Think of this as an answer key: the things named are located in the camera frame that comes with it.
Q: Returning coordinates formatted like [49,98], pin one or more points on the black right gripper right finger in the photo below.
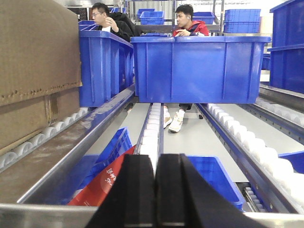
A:
[185,200]

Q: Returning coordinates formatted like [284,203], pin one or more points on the blue bin lower left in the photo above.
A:
[92,164]

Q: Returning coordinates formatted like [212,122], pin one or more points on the white roller track left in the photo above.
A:
[25,148]

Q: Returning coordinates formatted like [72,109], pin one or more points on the blue bin lower right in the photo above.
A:
[213,171]

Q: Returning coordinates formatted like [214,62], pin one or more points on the red paper bag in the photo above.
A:
[95,192]

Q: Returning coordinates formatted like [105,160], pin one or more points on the man in black jacket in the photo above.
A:
[101,17]

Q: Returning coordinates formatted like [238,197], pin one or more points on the steel shelf front beam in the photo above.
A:
[63,216]

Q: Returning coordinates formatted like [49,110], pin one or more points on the blue bin stack right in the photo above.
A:
[287,51]

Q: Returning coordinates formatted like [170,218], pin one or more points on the blue plastic bin centre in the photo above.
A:
[195,69]

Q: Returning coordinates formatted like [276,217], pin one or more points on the man in red hoodie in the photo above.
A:
[186,26]

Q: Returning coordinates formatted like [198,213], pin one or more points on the blue plastic bin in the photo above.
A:
[106,66]
[195,69]

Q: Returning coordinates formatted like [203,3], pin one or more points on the blue bin background shelf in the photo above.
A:
[152,18]

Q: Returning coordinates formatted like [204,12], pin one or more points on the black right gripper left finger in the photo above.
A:
[131,201]

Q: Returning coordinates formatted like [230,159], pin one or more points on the white roller track centre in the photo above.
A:
[150,141]

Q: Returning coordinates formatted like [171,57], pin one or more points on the white roller track right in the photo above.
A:
[256,140]

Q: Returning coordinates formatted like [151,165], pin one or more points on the white roller track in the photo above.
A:
[150,141]
[256,140]
[25,148]

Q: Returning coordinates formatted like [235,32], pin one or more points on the blue plastic bin left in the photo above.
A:
[106,66]

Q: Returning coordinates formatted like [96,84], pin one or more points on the blue crate stack background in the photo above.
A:
[241,20]

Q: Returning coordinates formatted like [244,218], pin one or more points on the brown cardboard carton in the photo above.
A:
[40,71]

